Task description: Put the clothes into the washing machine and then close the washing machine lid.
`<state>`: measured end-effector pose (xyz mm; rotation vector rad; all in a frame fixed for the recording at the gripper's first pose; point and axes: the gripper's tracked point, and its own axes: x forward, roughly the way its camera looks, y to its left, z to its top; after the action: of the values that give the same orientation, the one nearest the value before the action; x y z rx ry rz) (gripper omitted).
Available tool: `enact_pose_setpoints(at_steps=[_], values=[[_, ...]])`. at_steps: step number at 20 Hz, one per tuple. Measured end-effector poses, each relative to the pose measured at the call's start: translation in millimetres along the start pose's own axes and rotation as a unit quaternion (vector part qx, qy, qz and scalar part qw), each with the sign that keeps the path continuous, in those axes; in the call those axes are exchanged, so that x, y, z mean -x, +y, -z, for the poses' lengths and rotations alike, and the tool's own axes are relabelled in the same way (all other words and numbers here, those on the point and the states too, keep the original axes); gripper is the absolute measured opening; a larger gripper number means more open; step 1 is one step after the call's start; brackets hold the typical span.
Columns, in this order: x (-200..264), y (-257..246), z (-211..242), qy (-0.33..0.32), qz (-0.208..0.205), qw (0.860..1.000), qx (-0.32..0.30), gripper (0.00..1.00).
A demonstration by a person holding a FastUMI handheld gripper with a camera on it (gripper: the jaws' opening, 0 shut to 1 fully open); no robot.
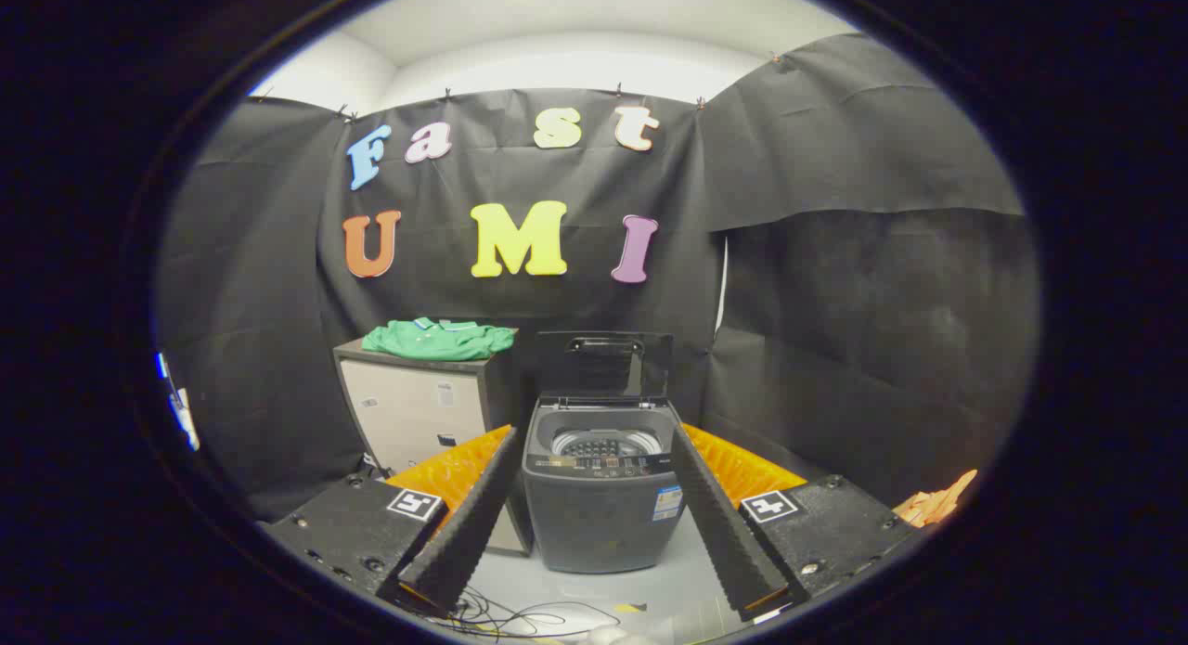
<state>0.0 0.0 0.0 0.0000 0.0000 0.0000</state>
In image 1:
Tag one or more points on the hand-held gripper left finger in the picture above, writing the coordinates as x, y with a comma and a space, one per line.
469, 524

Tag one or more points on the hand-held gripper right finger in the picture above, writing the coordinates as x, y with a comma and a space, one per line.
719, 524

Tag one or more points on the dark grey washing machine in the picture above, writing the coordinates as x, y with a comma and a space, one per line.
594, 520

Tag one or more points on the green polo shirt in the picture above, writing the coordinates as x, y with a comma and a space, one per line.
436, 341

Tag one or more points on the yellow tape piece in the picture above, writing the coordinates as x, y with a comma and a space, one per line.
631, 608

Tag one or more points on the grey cabinet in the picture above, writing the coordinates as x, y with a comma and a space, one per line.
408, 413

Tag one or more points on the orange cloth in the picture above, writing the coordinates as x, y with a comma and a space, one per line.
933, 504

